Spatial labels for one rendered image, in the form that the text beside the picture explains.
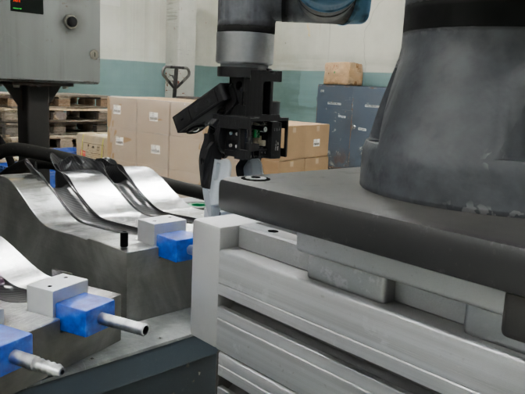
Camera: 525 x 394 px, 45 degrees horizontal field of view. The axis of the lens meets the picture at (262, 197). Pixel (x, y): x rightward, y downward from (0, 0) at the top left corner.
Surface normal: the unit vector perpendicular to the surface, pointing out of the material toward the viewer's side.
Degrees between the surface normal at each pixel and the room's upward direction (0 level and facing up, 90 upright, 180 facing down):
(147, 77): 90
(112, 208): 22
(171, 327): 0
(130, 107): 86
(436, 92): 73
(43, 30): 90
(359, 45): 90
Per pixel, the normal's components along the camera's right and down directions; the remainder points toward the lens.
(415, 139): -0.76, -0.24
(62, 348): 0.88, 0.12
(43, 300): -0.47, 0.14
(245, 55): 0.03, 0.18
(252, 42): 0.25, 0.18
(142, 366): 0.71, 0.15
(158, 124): -0.65, -0.01
